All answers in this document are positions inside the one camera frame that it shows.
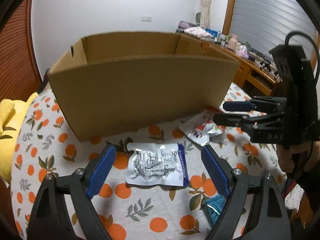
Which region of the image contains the person's right hand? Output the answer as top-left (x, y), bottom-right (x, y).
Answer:
top-left (276, 141), bottom-right (319, 173)

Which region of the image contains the folded floral cloth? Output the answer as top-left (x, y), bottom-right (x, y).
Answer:
top-left (184, 26), bottom-right (213, 38)

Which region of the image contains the grey window blind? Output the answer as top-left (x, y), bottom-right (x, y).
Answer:
top-left (229, 0), bottom-right (316, 57)

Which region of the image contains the yellow plush toy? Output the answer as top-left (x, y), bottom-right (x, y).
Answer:
top-left (0, 92), bottom-right (38, 184)

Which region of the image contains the floral beige curtain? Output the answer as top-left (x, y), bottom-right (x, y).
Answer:
top-left (200, 0), bottom-right (212, 29)

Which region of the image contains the brown cardboard box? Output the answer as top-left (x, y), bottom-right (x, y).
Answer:
top-left (48, 31), bottom-right (240, 141)

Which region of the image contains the pink bottle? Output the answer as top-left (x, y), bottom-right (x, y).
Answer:
top-left (227, 34), bottom-right (238, 51)

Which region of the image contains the white wall switch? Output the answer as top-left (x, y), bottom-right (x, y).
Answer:
top-left (142, 16), bottom-right (152, 22)

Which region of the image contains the blue foil snack packet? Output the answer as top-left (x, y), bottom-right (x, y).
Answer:
top-left (204, 194), bottom-right (226, 226)

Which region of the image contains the wooden sideboard cabinet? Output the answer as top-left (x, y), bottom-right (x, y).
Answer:
top-left (176, 33), bottom-right (281, 96)

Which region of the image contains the white red snack packet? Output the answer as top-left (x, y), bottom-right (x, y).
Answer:
top-left (178, 106), bottom-right (226, 146)

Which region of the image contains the silver blue snack pouch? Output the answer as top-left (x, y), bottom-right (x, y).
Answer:
top-left (126, 142), bottom-right (189, 187)

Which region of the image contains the wooden louvered wardrobe door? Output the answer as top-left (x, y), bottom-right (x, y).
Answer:
top-left (0, 0), bottom-right (42, 101)

